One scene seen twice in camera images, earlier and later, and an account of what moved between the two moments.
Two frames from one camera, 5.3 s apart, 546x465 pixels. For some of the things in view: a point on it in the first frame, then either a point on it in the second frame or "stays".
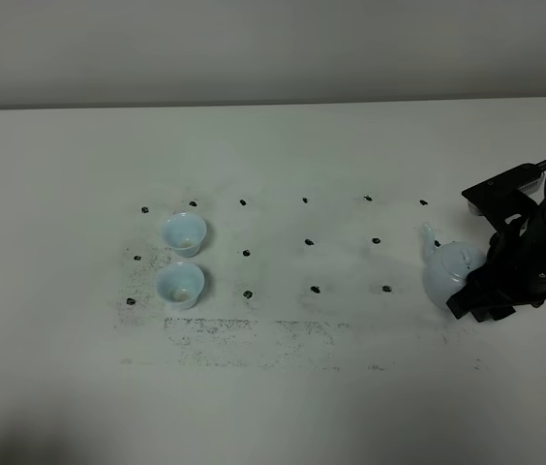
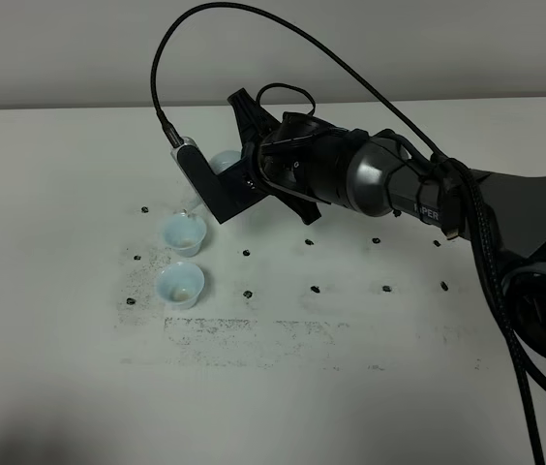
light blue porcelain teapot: (448, 265) → (225, 159)
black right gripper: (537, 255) → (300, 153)
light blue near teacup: (180, 284) stays
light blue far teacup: (184, 233) stays
